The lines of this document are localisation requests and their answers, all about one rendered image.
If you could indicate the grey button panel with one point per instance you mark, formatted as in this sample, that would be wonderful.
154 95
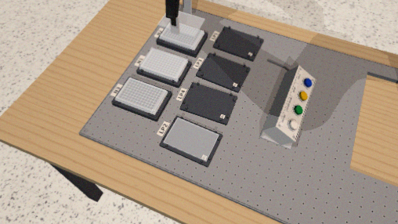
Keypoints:
288 109

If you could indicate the clear plastic plate lid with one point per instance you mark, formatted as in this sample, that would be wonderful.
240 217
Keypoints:
191 139
163 63

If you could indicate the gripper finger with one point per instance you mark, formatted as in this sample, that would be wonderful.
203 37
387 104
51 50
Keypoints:
172 10
187 6

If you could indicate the translucent white plate lid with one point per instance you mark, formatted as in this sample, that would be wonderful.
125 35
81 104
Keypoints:
189 25

